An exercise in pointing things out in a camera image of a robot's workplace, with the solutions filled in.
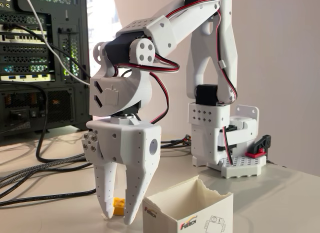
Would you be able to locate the yellow lego brick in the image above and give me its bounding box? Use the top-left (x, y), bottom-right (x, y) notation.
top-left (112, 196), bottom-right (126, 216)

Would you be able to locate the white Feetech cardboard box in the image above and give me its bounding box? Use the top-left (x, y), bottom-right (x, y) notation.
top-left (142, 174), bottom-right (235, 233)

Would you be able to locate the black and red table clamp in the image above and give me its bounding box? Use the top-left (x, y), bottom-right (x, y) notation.
top-left (244, 134), bottom-right (272, 158)

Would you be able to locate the black computer tower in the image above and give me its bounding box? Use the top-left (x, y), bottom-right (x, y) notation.
top-left (0, 0), bottom-right (94, 147)

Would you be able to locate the grey braided cable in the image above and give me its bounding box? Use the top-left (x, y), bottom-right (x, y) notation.
top-left (0, 140), bottom-right (192, 193)
top-left (0, 135), bottom-right (192, 185)

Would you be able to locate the black cable with white print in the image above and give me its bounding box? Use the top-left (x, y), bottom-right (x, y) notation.
top-left (0, 188), bottom-right (97, 208)

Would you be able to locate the black power cable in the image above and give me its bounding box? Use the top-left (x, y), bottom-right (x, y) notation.
top-left (0, 80), bottom-right (87, 164)

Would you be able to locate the short red black servo wire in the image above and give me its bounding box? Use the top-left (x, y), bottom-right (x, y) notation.
top-left (221, 125), bottom-right (235, 166)

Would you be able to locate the long red black servo wire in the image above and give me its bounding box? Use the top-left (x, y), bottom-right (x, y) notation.
top-left (114, 0), bottom-right (238, 124)

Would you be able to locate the dark thin braided cable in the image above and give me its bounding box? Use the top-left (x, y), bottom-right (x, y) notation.
top-left (265, 159), bottom-right (286, 168)

